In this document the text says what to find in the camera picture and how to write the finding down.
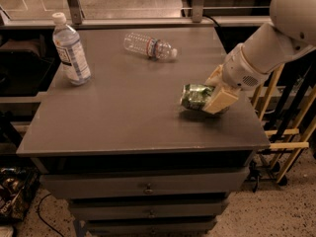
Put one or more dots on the clear plastic bottle lying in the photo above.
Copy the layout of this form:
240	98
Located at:
149	46

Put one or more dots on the metal window post right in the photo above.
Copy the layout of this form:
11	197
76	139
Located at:
197	10

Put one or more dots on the drawer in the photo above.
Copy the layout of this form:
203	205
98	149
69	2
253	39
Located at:
178	208
114	186
151	226

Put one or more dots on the top drawer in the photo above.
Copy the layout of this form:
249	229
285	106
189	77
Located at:
114	186

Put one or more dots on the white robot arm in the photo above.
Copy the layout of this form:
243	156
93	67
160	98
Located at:
289	35

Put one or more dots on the metal window post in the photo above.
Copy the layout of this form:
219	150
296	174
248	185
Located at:
75	11
197	10

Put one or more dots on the wooden ladder rack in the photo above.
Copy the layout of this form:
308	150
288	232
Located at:
280	130

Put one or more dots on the middle drawer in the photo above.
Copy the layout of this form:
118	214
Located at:
178	208

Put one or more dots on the snack bag pile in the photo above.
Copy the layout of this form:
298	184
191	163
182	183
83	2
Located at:
18	187

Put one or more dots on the green soda can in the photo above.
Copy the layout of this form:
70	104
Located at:
195	96

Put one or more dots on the blue label water bottle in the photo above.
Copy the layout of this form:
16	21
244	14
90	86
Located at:
70	50

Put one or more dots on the metal window post left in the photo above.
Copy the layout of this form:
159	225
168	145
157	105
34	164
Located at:
75	11

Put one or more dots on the bottom drawer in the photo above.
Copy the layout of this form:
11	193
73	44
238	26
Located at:
151	226

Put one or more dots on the grey drawer cabinet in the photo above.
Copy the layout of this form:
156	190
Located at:
128	119

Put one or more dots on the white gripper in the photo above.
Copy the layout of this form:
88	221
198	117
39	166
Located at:
241	69

